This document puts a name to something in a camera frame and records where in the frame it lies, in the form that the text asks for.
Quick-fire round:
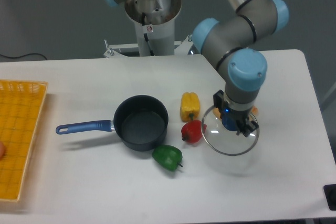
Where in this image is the green bell pepper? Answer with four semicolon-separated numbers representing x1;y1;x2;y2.
152;145;183;172

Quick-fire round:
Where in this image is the dark saucepan with blue handle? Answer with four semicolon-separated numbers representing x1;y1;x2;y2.
56;95;169;152

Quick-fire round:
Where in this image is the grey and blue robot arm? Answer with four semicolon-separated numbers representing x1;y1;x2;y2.
106;0;289;136

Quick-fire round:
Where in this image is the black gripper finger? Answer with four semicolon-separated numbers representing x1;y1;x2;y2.
236;119;257;137

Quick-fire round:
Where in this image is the red bell pepper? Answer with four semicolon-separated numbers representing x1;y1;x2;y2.
181;120;207;144

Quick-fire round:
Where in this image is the black cable on floor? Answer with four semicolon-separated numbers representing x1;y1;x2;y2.
0;52;48;60

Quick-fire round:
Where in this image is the orange object in basket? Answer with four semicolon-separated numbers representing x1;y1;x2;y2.
0;141;6;159

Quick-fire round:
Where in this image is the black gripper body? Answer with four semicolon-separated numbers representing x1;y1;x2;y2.
213;90;256;130

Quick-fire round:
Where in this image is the yellow bell pepper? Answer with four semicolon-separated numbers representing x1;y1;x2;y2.
180;92;201;122

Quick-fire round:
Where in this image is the yellow woven basket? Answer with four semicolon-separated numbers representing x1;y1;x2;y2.
1;79;48;202

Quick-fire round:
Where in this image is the glass pot lid blue knob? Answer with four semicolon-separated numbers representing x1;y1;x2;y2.
201;106;260;156

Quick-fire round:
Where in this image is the toasted bread slice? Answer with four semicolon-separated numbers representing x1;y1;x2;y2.
212;106;259;118

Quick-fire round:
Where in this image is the black device at table edge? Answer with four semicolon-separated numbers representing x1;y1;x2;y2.
323;184;336;211

